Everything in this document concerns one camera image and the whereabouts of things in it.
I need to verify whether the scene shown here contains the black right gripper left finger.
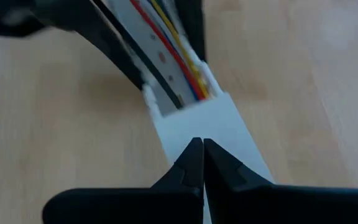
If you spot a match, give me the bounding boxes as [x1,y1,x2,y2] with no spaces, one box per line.
[42,138,204,224]

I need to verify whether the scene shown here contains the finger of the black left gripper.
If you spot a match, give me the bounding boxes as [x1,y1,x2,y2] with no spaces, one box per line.
[174,0,207,62]
[42,0,145,91]

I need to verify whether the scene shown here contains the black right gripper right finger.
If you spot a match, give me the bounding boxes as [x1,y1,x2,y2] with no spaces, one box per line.
[204,138,358,224]

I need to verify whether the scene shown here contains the yellow wire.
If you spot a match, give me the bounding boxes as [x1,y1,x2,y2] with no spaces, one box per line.
[150,0,210,99]

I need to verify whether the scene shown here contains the coloured wire bundle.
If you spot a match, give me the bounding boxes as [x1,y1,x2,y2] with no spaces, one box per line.
[130,0,206,101]

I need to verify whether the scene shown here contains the white slotted cable duct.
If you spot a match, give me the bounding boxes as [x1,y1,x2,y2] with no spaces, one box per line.
[103,0,224,118]

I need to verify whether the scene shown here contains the white duct cover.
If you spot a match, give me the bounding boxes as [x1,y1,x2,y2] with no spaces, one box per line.
[153,91,275,224]

